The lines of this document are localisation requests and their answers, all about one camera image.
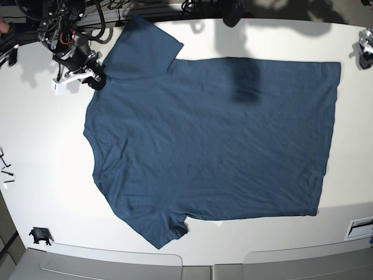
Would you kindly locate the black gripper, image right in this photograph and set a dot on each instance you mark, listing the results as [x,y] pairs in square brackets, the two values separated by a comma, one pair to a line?
[364,48]

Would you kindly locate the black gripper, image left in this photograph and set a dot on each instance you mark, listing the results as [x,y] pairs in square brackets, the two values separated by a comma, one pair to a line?
[76,57]

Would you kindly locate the dark blue T-shirt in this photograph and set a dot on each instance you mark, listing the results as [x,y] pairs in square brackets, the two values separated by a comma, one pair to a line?
[213,139]

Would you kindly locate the person's hand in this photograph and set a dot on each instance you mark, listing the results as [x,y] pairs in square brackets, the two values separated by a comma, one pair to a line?
[4,27]

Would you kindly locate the black hex key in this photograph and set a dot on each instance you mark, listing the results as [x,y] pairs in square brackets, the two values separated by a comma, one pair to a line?
[5,164]

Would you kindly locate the silver hex key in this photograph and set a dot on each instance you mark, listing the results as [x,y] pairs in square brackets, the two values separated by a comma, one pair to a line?
[10,178]

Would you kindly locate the black plastic clip part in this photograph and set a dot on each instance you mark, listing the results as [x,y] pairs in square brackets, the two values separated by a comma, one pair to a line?
[41,234]

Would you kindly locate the grey left chair back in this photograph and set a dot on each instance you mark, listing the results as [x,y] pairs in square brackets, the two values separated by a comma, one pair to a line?
[37,264]

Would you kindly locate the grey chair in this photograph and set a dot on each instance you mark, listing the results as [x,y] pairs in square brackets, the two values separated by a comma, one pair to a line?
[37,264]
[334,261]

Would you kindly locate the grey right chair back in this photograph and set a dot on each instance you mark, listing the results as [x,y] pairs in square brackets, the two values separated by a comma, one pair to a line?
[334,261]

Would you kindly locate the white wrist camera, image left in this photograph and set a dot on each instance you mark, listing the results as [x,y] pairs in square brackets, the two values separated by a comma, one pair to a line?
[59,87]

